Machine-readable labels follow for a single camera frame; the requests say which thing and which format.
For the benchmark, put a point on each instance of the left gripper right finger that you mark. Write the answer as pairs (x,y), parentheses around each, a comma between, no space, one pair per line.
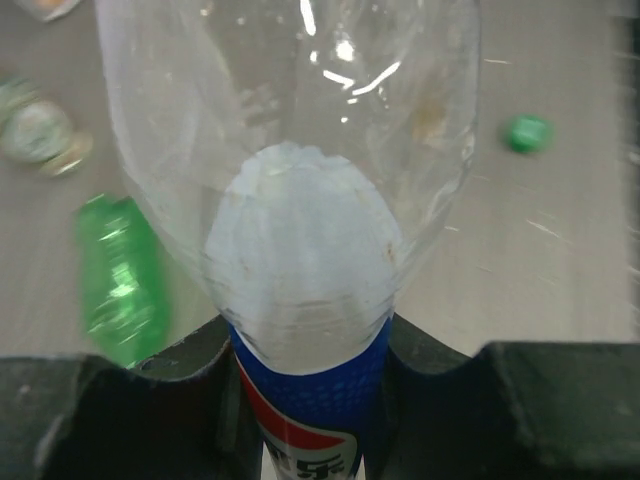
(513,410)

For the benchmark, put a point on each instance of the pepsi bottle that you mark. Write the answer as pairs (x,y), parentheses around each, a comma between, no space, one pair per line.
(299,159)

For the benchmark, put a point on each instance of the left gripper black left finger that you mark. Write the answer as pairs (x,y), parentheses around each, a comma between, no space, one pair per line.
(180,414)

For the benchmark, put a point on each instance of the clear glass bottle green cap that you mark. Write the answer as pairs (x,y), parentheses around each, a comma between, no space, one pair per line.
(37,132)

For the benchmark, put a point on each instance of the green plastic bottle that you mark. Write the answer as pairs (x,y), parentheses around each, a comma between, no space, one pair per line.
(124,293)

